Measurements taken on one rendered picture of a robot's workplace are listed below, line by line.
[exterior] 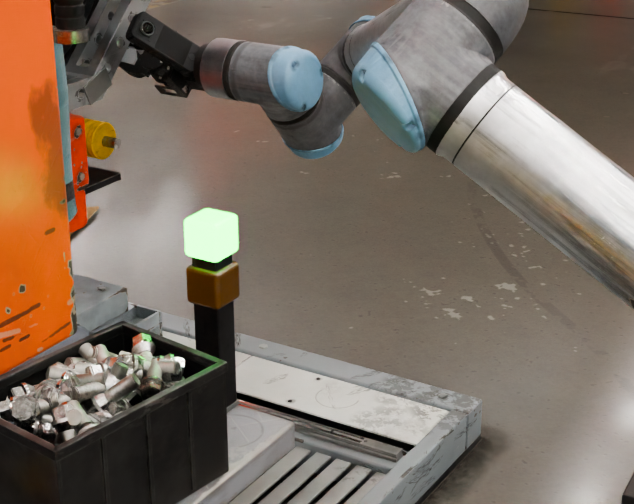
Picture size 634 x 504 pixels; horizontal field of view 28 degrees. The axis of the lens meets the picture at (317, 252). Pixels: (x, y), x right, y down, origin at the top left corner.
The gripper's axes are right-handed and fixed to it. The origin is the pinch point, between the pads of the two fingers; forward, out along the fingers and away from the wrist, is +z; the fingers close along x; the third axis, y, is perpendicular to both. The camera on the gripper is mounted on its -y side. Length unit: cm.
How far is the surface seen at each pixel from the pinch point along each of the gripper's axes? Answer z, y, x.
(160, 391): -69, -47, -59
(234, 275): -65, -39, -44
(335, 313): -14, 80, -10
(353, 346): -24, 72, -18
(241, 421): -67, -30, -56
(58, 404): -63, -53, -63
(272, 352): -21, 50, -29
